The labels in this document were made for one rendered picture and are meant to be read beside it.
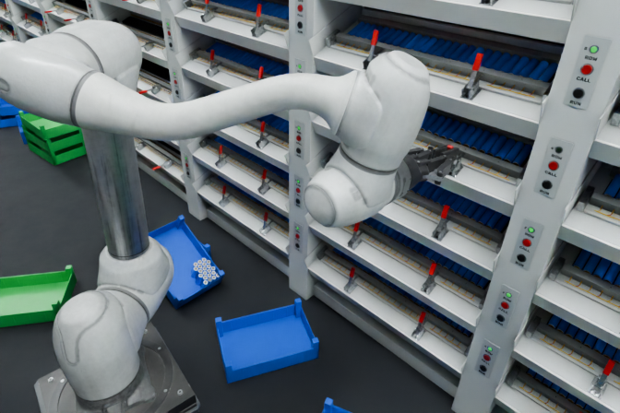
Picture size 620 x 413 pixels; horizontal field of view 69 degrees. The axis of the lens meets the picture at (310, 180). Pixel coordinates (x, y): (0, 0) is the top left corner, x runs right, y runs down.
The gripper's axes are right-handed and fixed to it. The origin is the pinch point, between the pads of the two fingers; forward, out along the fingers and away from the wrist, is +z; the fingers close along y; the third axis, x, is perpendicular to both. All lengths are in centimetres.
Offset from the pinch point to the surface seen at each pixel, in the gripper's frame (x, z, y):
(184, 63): -5, 6, -114
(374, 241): -40.7, 16.2, -22.2
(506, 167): -1.1, 9.8, 10.3
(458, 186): -8.1, 5.6, 2.7
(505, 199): -6.5, 5.4, 13.6
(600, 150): 10.2, 3.1, 26.9
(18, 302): -90, -60, -117
